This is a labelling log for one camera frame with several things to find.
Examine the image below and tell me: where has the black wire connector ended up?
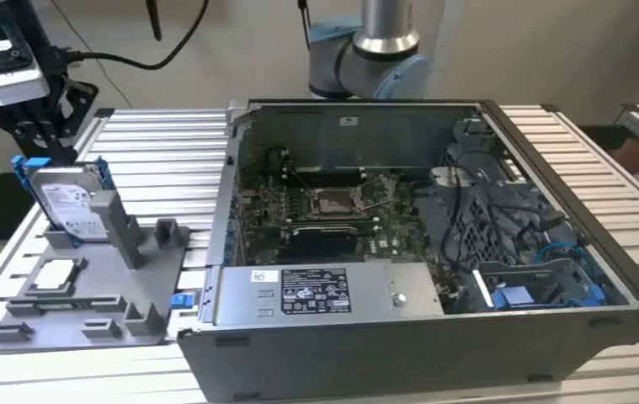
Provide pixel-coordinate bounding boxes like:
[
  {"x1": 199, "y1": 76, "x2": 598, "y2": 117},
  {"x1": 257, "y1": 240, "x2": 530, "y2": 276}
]
[{"x1": 542, "y1": 211, "x2": 569, "y2": 231}]

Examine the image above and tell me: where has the black RAM slot bank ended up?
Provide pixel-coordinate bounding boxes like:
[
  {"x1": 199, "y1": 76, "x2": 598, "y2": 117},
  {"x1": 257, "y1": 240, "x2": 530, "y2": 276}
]
[{"x1": 285, "y1": 167, "x2": 369, "y2": 187}]

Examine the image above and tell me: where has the grey metal drive cage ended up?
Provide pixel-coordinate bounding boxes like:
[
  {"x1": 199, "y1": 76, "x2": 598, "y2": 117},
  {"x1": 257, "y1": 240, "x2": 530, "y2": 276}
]
[{"x1": 417, "y1": 142, "x2": 557, "y2": 273}]

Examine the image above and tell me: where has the black wire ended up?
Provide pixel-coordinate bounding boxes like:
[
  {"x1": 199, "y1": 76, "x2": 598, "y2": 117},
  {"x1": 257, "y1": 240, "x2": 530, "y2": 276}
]
[{"x1": 440, "y1": 163, "x2": 504, "y2": 274}]

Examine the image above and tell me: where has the green RAM stick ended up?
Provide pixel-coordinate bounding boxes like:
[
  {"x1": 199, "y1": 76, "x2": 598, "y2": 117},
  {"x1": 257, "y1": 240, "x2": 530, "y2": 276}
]
[{"x1": 21, "y1": 295, "x2": 125, "y2": 309}]

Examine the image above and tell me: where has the blue wire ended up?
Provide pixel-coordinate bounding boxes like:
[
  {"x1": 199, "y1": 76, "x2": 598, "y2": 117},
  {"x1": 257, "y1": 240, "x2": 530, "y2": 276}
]
[{"x1": 537, "y1": 241, "x2": 589, "y2": 275}]

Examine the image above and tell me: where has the silver CPU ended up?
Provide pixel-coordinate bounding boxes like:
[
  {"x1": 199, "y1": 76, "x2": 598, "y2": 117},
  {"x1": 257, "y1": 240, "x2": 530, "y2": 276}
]
[{"x1": 31, "y1": 259, "x2": 83, "y2": 292}]

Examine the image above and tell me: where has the silver power supply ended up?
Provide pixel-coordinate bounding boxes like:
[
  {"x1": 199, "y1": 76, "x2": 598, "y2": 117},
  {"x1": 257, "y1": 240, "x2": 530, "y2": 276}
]
[{"x1": 211, "y1": 263, "x2": 448, "y2": 327}]

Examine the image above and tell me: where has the grey parts rack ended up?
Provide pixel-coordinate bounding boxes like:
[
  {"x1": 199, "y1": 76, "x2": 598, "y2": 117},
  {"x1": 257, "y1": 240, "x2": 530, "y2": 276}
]
[{"x1": 0, "y1": 189, "x2": 195, "y2": 353}]

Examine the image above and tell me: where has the hard disk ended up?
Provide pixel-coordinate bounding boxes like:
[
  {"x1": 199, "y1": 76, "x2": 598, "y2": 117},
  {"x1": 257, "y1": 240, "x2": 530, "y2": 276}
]
[{"x1": 11, "y1": 155, "x2": 118, "y2": 250}]

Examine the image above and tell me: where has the green motherboard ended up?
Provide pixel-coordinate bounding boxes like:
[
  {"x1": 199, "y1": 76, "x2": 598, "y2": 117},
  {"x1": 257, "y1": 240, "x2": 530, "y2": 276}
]
[{"x1": 238, "y1": 167, "x2": 445, "y2": 270}]

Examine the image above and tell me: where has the CPU socket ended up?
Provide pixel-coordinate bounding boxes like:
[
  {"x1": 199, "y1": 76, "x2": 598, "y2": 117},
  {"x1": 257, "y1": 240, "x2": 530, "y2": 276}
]
[{"x1": 309, "y1": 187, "x2": 366, "y2": 220}]

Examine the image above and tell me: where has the black graphics card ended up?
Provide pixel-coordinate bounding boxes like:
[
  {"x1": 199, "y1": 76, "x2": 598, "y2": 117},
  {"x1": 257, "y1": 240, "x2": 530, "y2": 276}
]
[{"x1": 289, "y1": 225, "x2": 361, "y2": 258}]

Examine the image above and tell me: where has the dark grey PC case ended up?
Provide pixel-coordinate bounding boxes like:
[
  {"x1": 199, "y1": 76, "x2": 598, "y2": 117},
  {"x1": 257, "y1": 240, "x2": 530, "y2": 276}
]
[{"x1": 175, "y1": 98, "x2": 639, "y2": 404}]

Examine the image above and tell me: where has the blue plastic bay carrier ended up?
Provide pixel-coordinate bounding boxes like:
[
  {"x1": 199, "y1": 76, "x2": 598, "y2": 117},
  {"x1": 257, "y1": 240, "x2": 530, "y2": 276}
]
[{"x1": 490, "y1": 288, "x2": 536, "y2": 311}]

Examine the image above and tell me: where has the grey disk bay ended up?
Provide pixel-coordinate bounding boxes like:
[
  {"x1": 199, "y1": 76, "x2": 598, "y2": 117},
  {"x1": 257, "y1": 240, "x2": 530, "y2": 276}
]
[{"x1": 473, "y1": 258, "x2": 606, "y2": 313}]

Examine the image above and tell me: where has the silver black wrist camera box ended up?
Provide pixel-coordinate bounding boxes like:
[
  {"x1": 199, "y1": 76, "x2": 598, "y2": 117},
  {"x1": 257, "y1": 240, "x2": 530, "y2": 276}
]
[{"x1": 0, "y1": 23, "x2": 53, "y2": 107}]

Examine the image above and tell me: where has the metal socket cover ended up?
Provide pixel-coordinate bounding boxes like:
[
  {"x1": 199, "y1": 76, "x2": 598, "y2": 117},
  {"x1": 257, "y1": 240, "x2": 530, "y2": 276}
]
[{"x1": 351, "y1": 173, "x2": 402, "y2": 212}]

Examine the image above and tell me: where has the black antenna rod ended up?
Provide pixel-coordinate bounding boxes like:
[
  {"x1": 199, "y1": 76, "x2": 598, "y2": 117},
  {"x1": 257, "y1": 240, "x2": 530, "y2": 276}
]
[{"x1": 145, "y1": 0, "x2": 165, "y2": 42}]

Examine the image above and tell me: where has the thick black cable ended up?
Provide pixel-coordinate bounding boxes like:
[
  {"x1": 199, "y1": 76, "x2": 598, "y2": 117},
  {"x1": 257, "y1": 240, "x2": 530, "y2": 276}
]
[{"x1": 53, "y1": 0, "x2": 211, "y2": 71}]

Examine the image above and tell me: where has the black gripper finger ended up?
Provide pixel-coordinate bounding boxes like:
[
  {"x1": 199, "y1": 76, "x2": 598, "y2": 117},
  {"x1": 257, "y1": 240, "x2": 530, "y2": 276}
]
[
  {"x1": 0, "y1": 93, "x2": 53, "y2": 160},
  {"x1": 47, "y1": 77, "x2": 101, "y2": 166}
]

